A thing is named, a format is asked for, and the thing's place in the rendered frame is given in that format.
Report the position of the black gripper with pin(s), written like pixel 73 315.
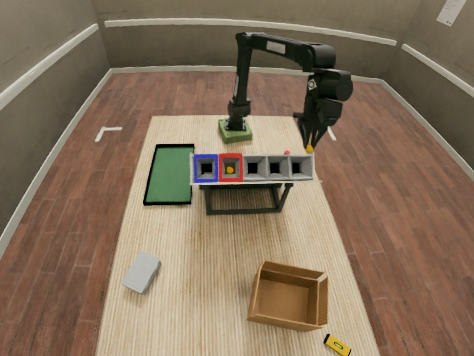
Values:
pixel 310 125

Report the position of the yellow pocket level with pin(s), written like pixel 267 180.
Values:
pixel 337 345

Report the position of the brown cardboard box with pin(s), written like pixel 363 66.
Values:
pixel 282 296

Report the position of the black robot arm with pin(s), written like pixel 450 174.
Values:
pixel 334 85

